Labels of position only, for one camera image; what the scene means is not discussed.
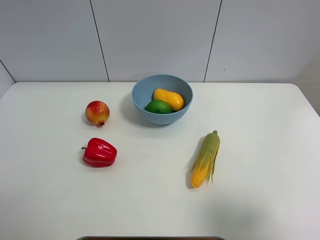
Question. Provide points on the green lime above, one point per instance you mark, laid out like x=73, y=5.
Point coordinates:
x=158, y=107

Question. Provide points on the yellow orange mango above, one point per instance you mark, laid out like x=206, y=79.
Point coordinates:
x=173, y=99

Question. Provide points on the red yellow pomegranate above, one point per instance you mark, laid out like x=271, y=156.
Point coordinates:
x=97, y=113

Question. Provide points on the blue plastic bowl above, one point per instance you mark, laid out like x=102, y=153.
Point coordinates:
x=142, y=94

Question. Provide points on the corn cob with husk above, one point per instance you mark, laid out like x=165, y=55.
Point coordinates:
x=204, y=166

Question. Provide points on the red bell pepper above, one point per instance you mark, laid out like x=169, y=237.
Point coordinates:
x=99, y=153

